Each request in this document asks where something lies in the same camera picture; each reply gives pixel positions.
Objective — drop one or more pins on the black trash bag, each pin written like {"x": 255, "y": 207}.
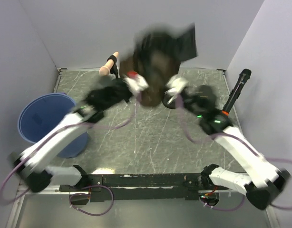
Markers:
{"x": 157, "y": 56}

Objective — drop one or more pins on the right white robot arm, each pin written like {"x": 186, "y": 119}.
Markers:
{"x": 262, "y": 182}

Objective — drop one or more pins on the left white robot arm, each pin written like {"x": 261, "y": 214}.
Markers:
{"x": 32, "y": 165}

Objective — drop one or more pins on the blue plastic trash bin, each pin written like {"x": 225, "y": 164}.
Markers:
{"x": 42, "y": 115}

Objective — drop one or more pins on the beige microphone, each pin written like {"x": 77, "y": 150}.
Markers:
{"x": 105, "y": 69}

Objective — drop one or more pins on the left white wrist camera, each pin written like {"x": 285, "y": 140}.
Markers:
{"x": 135, "y": 83}

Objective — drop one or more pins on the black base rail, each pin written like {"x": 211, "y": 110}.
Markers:
{"x": 144, "y": 186}

